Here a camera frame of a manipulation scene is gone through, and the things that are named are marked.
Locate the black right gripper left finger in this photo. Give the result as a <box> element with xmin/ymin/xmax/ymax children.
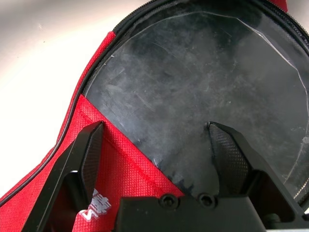
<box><xmin>23</xmin><ymin>121</ymin><xmax>105</xmax><ymax>232</ymax></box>

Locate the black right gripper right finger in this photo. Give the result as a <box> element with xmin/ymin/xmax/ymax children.
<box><xmin>209</xmin><ymin>121</ymin><xmax>307</xmax><ymax>232</ymax></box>

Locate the red black paddle case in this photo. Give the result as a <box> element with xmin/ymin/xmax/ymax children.
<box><xmin>0</xmin><ymin>0</ymin><xmax>309</xmax><ymax>232</ymax></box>

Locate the black rubber ping-pong paddle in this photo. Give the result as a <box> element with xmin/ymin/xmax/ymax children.
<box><xmin>84</xmin><ymin>11</ymin><xmax>309</xmax><ymax>196</ymax></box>

